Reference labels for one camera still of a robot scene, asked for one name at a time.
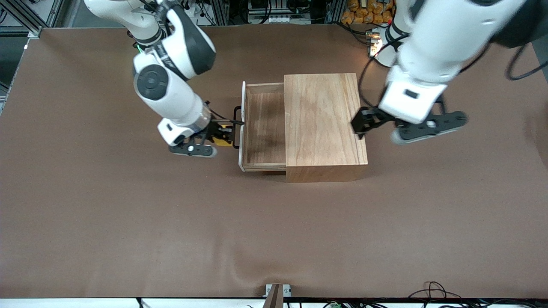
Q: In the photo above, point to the brown table cloth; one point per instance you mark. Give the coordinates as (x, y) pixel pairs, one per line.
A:
(214, 235)

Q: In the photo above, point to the yellow block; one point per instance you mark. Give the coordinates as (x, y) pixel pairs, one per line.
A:
(222, 142)

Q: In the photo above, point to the pile of orange items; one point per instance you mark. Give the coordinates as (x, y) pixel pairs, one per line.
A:
(364, 10)

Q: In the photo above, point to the grey metal table clamp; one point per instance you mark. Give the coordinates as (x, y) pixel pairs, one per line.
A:
(277, 293)

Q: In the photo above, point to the wooden drawer cabinet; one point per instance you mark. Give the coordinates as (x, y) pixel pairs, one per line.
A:
(325, 124)

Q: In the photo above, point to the aluminium frame post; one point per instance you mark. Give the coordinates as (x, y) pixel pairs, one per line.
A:
(218, 10)
(335, 10)

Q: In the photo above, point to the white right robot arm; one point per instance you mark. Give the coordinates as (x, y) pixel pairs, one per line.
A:
(167, 94)

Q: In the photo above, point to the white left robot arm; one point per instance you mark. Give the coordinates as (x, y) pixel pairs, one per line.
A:
(445, 38)

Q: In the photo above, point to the long white power strip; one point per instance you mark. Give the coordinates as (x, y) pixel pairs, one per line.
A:
(289, 19)

